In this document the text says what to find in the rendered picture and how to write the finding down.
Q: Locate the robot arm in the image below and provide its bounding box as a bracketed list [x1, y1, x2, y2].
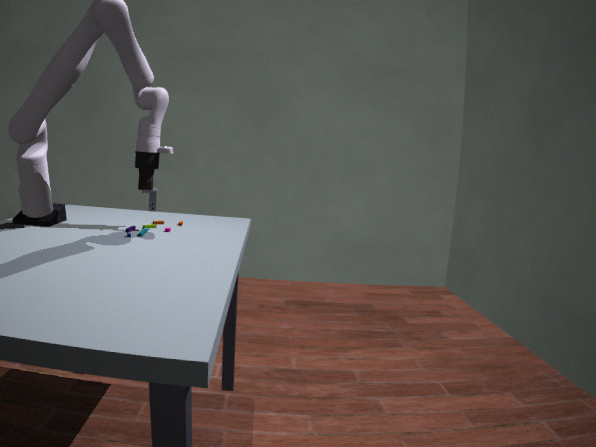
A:
[9, 0, 169, 218]

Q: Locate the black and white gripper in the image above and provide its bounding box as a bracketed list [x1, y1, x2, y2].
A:
[135, 136, 173, 211]

